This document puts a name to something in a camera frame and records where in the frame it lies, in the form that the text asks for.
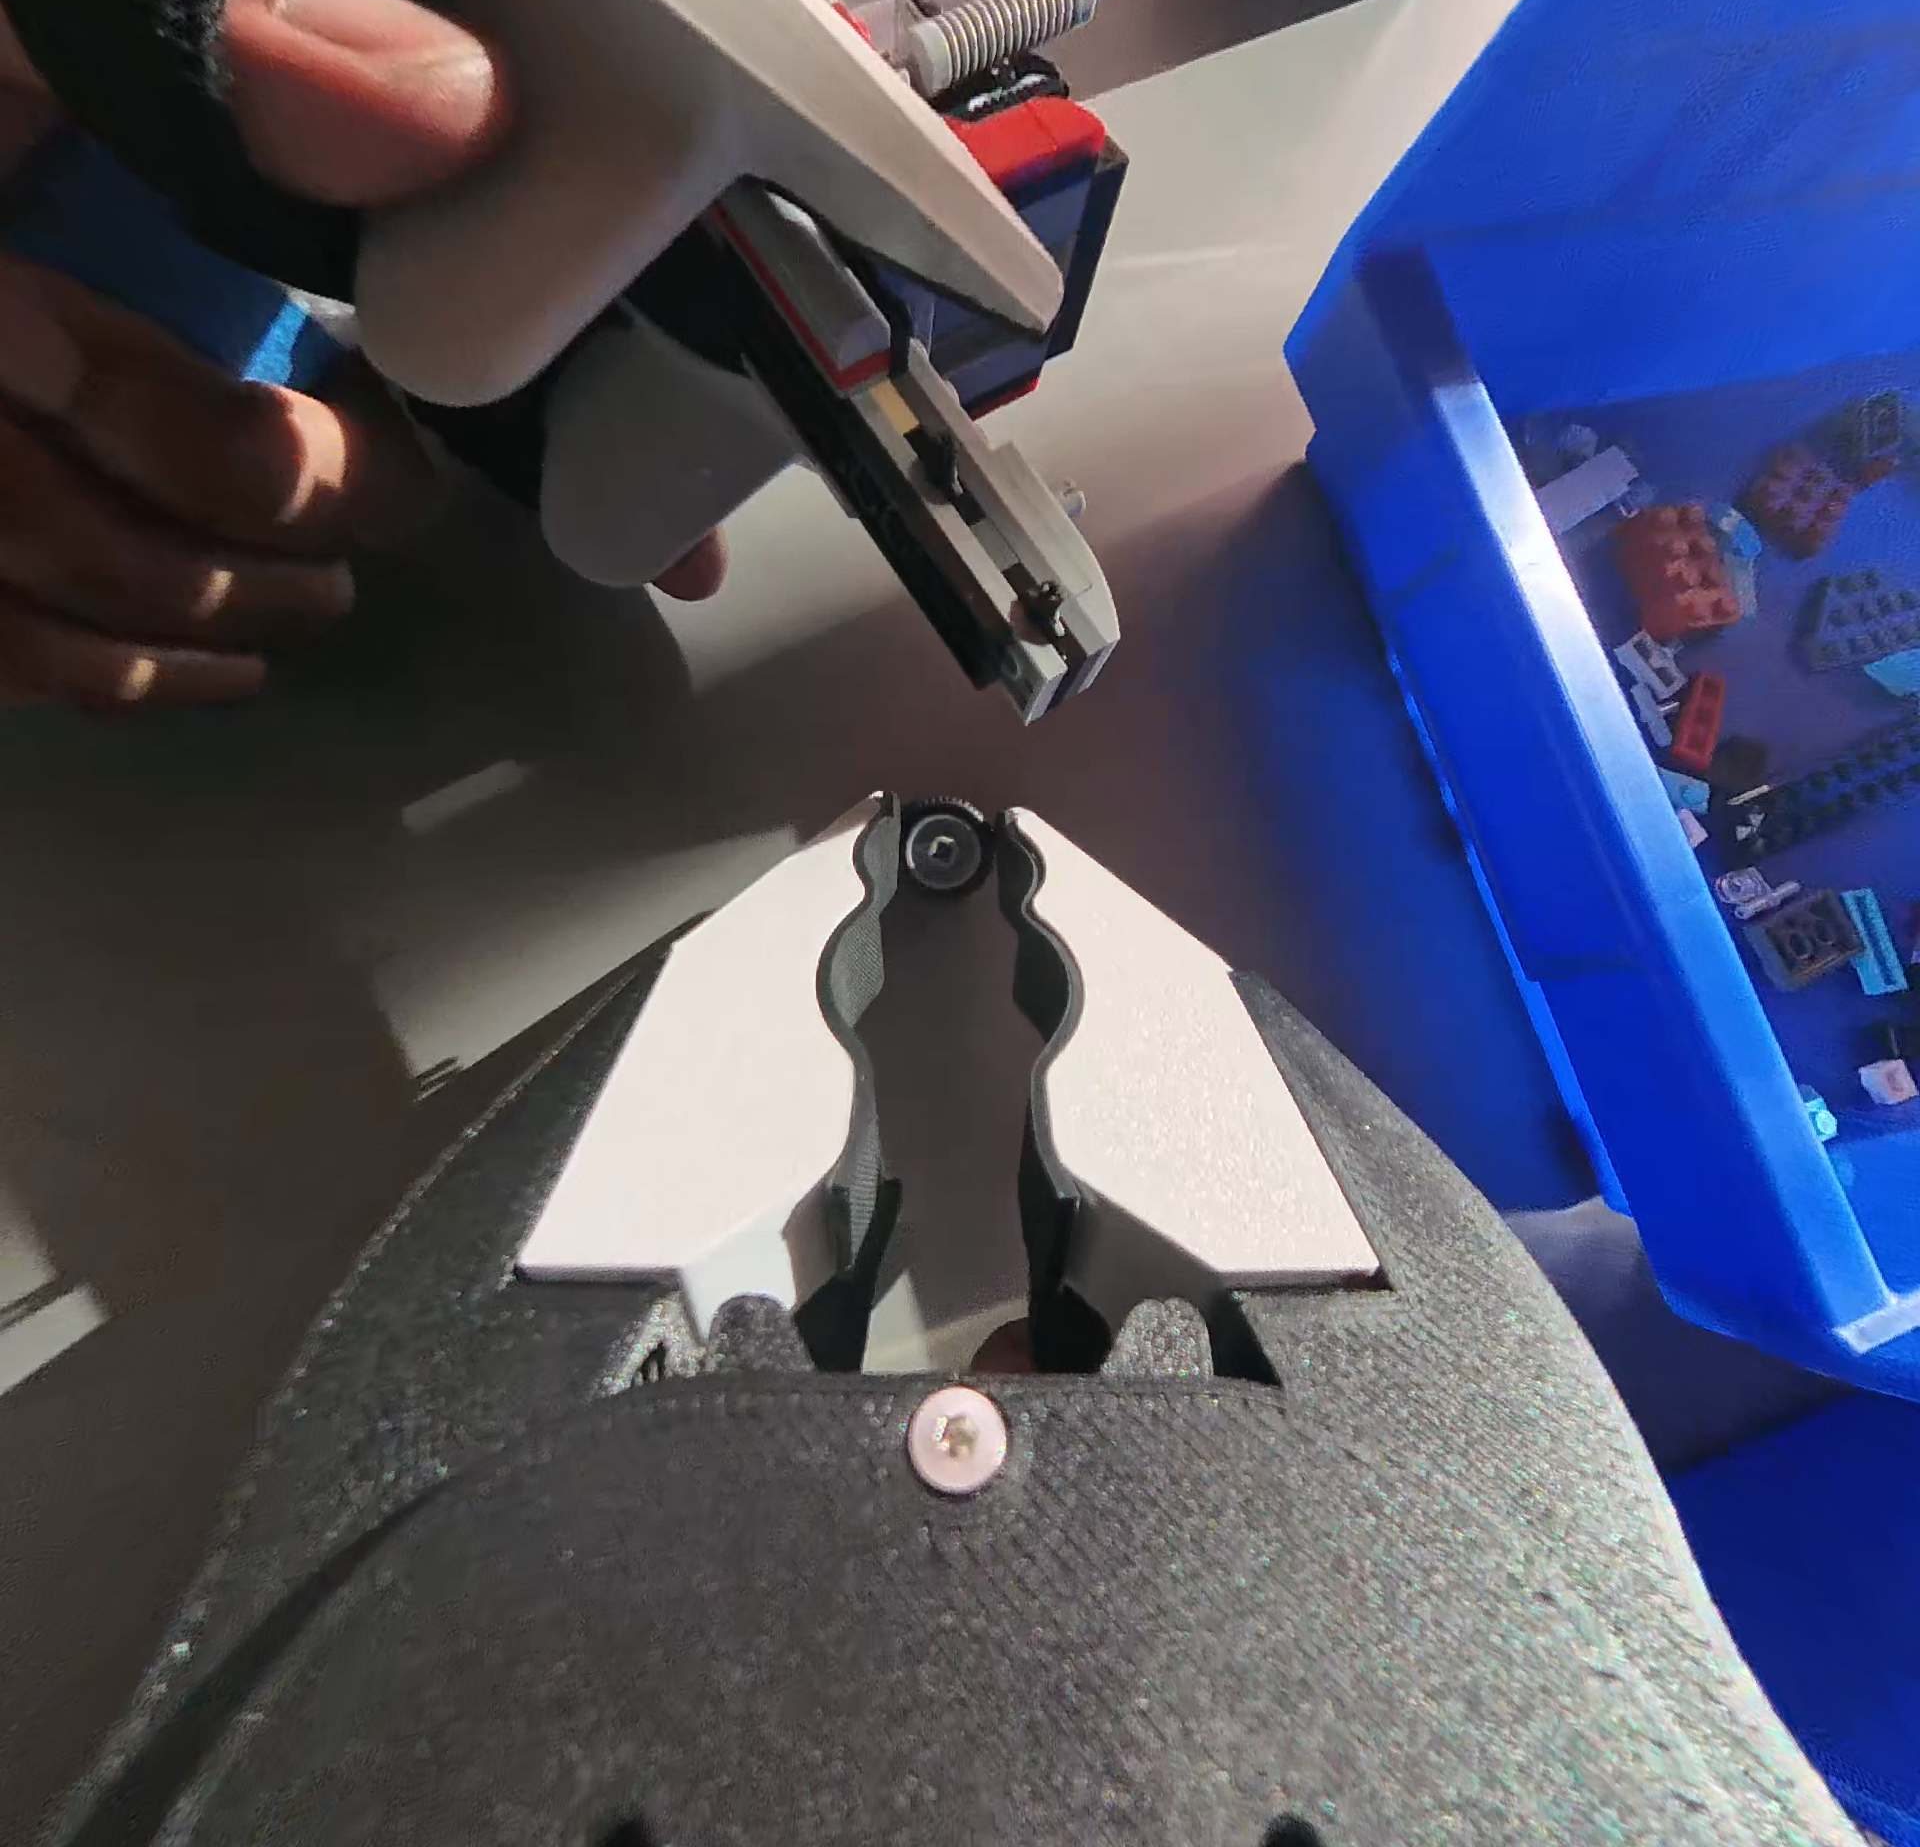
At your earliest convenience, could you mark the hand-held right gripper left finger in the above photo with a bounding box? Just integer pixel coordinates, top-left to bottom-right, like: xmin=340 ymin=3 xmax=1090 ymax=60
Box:
xmin=517 ymin=792 xmax=909 ymax=1346

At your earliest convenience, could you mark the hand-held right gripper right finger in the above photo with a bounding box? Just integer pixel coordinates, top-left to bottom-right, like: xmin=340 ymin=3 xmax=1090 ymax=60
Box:
xmin=996 ymin=806 xmax=1383 ymax=1346

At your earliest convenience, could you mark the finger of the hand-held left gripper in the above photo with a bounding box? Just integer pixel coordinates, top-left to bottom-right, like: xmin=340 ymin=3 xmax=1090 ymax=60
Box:
xmin=561 ymin=0 xmax=1065 ymax=335

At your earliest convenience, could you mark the black toy wheel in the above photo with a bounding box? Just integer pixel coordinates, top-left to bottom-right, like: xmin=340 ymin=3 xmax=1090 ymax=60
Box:
xmin=898 ymin=792 xmax=999 ymax=904

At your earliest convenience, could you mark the toy brick truck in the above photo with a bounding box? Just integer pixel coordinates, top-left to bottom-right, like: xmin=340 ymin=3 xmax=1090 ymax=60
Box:
xmin=704 ymin=0 xmax=1142 ymax=727

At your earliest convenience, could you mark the blue plastic bin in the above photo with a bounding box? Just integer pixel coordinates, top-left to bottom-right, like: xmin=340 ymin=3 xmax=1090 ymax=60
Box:
xmin=1664 ymin=1389 xmax=1920 ymax=1847
xmin=1281 ymin=0 xmax=1920 ymax=1407

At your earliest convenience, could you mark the person's left hand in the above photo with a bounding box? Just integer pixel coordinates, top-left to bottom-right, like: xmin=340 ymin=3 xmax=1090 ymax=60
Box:
xmin=0 ymin=0 xmax=503 ymax=711

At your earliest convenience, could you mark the pile of loose toy bricks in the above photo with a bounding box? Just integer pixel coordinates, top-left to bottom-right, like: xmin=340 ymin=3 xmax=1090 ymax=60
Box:
xmin=1515 ymin=393 xmax=1920 ymax=1145

